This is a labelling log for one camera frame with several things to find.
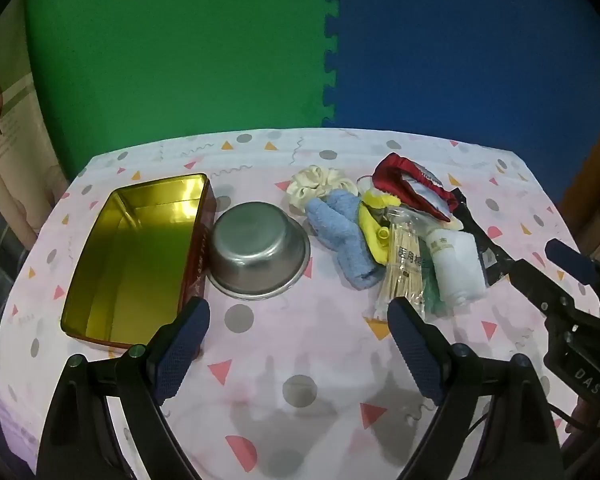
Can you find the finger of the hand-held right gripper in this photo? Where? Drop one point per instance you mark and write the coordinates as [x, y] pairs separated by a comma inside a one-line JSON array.
[[535, 282], [572, 260]]

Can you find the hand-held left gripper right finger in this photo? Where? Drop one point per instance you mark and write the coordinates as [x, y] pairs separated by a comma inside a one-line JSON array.
[[415, 355]]

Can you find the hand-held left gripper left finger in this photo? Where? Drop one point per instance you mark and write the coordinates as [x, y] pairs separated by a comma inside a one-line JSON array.
[[180, 350]]

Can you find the gold and red tin box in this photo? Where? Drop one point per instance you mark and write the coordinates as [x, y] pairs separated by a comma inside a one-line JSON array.
[[130, 260]]

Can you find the light blue towel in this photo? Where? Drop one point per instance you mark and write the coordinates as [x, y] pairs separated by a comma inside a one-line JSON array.
[[345, 240]]

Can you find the red and grey satin bonnet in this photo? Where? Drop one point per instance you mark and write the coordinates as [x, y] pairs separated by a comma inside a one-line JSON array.
[[405, 170]]

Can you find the cream satin scrunchie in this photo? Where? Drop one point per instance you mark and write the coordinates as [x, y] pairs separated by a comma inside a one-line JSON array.
[[315, 182]]

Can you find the green item in clear bag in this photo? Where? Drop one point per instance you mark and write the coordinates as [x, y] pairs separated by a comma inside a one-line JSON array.
[[428, 297]]

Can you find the white rolled towel pack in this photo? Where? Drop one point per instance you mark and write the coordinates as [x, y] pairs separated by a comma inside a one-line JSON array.
[[455, 270]]

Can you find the black plastic packet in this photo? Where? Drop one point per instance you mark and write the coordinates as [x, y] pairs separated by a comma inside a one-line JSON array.
[[472, 225]]

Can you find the brown foam mat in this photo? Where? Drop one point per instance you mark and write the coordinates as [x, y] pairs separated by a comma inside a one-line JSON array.
[[587, 175]]

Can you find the wooden cotton swab packet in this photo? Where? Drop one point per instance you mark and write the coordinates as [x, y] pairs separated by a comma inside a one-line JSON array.
[[402, 265]]

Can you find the pink patterned tablecloth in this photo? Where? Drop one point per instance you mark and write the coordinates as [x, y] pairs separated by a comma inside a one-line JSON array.
[[305, 360]]

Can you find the stainless steel bowl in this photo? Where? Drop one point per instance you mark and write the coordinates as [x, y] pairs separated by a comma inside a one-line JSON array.
[[260, 250]]

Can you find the blue foam mat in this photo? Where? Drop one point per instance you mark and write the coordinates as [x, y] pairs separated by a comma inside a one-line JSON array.
[[455, 60]]

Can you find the green foam mat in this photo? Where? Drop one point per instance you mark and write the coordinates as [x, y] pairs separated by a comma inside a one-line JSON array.
[[180, 60]]

